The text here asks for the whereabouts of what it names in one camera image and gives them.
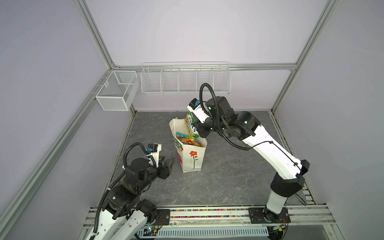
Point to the small white mesh basket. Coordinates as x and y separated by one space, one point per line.
118 91

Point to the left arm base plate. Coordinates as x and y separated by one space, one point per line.
162 217

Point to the white floral paper bag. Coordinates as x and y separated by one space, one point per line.
190 157

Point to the green Fox's spring tea bag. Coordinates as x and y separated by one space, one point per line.
192 130

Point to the orange Fox's fruits bag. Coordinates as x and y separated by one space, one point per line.
187 141

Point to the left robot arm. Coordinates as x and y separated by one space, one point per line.
121 213

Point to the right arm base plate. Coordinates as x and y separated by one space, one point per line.
259 215

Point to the teal Fox's candy bag front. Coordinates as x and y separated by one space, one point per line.
182 136

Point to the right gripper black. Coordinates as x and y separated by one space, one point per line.
201 128

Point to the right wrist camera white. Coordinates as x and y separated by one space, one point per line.
195 107

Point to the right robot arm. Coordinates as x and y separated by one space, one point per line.
245 132

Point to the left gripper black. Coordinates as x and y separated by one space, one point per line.
164 170

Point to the long white wire basket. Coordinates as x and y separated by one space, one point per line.
185 77

